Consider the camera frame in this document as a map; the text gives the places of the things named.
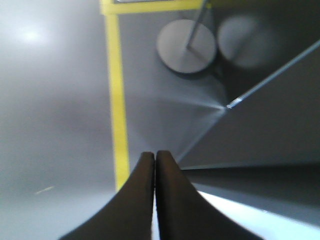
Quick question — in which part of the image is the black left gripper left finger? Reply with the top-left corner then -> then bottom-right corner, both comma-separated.
61,152 -> 155,240

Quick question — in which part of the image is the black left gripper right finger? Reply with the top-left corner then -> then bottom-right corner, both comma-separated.
155,150 -> 261,240

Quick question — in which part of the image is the silver sign stand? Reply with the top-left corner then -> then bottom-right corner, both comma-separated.
156,0 -> 218,74

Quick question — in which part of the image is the yellow floor tape line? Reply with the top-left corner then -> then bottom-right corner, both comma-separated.
99,0 -> 213,191

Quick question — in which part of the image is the dark grey fridge body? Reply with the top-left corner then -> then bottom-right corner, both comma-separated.
174,0 -> 320,240

